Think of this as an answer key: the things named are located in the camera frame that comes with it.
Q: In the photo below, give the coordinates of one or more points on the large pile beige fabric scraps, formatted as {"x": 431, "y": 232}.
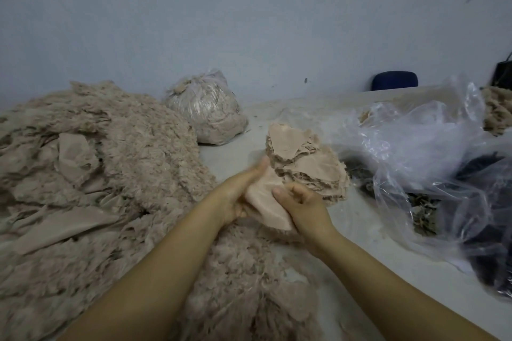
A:
{"x": 96, "y": 185}

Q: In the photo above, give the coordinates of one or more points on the blue chair back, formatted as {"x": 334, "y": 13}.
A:
{"x": 394, "y": 80}

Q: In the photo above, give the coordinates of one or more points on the person's right forearm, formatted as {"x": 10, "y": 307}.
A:
{"x": 400, "y": 297}

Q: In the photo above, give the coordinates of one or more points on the large clear plastic bag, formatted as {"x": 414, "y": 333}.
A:
{"x": 416, "y": 153}

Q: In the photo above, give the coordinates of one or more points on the person's left forearm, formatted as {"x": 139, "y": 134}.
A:
{"x": 144, "y": 289}

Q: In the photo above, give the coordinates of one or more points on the black handbag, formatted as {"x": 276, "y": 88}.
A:
{"x": 502, "y": 74}

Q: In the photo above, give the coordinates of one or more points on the person's right hand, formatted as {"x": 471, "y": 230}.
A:
{"x": 312, "y": 217}

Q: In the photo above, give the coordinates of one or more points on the person's left hand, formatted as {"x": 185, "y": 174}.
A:
{"x": 228, "y": 197}

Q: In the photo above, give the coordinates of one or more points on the beige scrap strips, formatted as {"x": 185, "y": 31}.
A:
{"x": 256, "y": 289}

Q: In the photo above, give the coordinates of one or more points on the clear bag of beige scraps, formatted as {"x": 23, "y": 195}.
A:
{"x": 208, "y": 106}

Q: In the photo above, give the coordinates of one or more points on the beige fur pile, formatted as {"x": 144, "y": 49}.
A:
{"x": 497, "y": 109}

